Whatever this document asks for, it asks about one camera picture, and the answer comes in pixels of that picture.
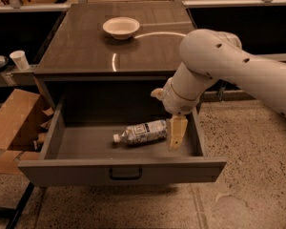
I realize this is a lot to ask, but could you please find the open grey top drawer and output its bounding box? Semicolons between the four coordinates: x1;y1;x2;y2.
19;96;227;187

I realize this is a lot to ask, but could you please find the white ceramic bowl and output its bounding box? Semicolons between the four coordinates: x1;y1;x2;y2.
103;17;140;40

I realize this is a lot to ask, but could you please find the brown cardboard box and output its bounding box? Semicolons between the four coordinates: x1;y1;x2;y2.
0;89;53;175

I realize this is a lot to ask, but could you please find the dark grey drawer cabinet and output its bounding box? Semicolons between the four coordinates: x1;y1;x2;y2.
34;1;194;106

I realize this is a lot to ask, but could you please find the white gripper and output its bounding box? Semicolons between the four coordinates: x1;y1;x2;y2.
151;78;202;150

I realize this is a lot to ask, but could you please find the black drawer handle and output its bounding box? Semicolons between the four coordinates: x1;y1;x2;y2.
109;168;142;181

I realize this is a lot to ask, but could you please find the black metal floor frame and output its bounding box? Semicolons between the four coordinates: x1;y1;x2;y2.
0;182;34;229

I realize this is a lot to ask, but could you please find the white paper cup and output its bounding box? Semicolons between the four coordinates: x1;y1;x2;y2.
10;51;30;71

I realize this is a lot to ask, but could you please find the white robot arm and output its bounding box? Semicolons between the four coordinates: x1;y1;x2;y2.
152;30;286;149

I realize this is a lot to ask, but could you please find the clear plastic water bottle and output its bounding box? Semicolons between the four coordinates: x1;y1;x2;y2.
113;119;168;145

